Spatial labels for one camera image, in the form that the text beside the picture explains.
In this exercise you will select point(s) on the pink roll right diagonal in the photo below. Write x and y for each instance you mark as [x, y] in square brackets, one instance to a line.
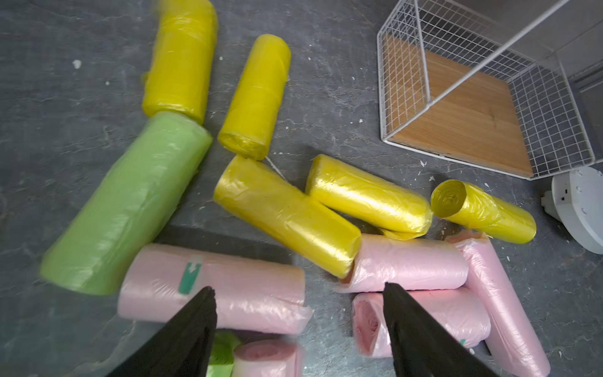
[512, 342]

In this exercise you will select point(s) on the green roll bottom left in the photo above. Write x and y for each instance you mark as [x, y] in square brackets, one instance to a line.
[221, 360]

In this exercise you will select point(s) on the yellow roll middle horizontal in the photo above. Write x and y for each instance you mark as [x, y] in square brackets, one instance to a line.
[399, 213]

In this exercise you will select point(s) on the yellow roll diagonal centre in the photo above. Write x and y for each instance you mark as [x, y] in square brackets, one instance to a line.
[256, 194]

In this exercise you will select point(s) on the white round paddle object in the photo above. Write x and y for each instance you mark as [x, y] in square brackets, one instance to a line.
[575, 199]

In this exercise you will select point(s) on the pink roll upper centre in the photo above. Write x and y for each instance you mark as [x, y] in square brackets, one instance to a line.
[415, 265]

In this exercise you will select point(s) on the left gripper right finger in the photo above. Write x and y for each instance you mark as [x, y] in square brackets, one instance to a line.
[420, 345]

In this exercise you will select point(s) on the yellow roll horizontal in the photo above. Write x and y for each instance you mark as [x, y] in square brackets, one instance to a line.
[469, 206]
[399, 213]

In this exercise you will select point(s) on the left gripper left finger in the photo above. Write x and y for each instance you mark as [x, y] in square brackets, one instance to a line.
[182, 347]

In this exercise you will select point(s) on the pink roll lower centre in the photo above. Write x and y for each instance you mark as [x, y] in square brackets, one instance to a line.
[459, 311]

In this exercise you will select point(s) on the yellow roll right horizontal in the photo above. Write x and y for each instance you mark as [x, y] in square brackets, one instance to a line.
[469, 206]

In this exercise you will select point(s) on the white wire three-tier shelf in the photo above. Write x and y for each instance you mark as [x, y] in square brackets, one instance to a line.
[457, 85]

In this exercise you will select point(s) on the green roll diagonal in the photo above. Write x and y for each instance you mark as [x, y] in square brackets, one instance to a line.
[132, 204]

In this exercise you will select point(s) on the pink roll bottom upright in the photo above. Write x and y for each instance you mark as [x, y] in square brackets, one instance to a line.
[272, 357]

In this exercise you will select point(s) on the pink roll left horizontal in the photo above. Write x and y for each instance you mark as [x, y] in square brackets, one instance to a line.
[250, 294]

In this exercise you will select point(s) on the yellow roll far left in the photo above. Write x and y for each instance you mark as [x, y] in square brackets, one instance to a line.
[179, 76]

